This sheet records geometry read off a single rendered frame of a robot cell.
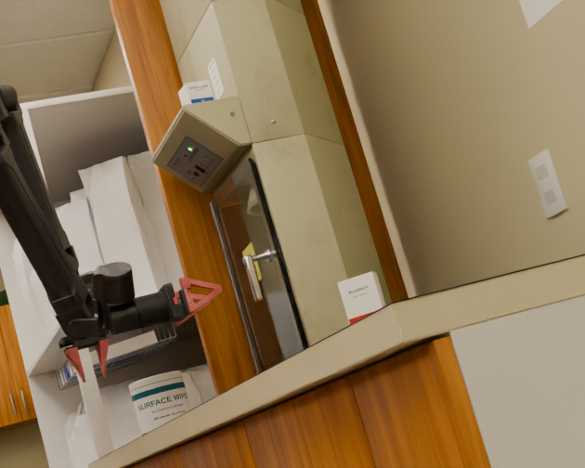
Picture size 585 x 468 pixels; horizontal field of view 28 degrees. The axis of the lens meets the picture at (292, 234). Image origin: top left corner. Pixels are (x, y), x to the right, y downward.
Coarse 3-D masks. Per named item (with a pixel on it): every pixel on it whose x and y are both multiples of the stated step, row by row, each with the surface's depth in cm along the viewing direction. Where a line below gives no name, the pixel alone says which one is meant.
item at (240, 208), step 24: (240, 168) 228; (240, 192) 232; (240, 216) 235; (264, 216) 222; (240, 240) 238; (264, 240) 225; (240, 264) 241; (264, 264) 227; (240, 288) 244; (264, 288) 230; (288, 288) 219; (264, 312) 233; (288, 312) 220; (264, 336) 237; (288, 336) 223; (264, 360) 240
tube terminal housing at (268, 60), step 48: (240, 0) 230; (192, 48) 245; (240, 48) 228; (288, 48) 235; (240, 96) 225; (288, 96) 228; (288, 144) 225; (336, 144) 241; (288, 192) 223; (336, 192) 232; (288, 240) 220; (336, 240) 223; (336, 288) 221; (384, 288) 238
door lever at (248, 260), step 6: (246, 258) 222; (252, 258) 222; (258, 258) 223; (264, 258) 223; (270, 258) 223; (246, 264) 222; (252, 264) 222; (246, 270) 222; (252, 270) 221; (252, 276) 221; (252, 282) 221; (258, 282) 221; (252, 288) 221; (258, 288) 221; (258, 294) 220; (258, 300) 220
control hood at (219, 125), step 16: (192, 112) 221; (208, 112) 222; (224, 112) 223; (240, 112) 224; (176, 128) 229; (192, 128) 226; (208, 128) 223; (224, 128) 222; (240, 128) 223; (160, 144) 241; (176, 144) 236; (208, 144) 229; (224, 144) 225; (240, 144) 223; (160, 160) 247; (224, 160) 231; (176, 176) 250
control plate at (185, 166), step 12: (180, 144) 235; (192, 144) 232; (180, 156) 240; (192, 156) 237; (204, 156) 234; (216, 156) 231; (180, 168) 245; (192, 168) 242; (204, 168) 239; (192, 180) 248; (204, 180) 244
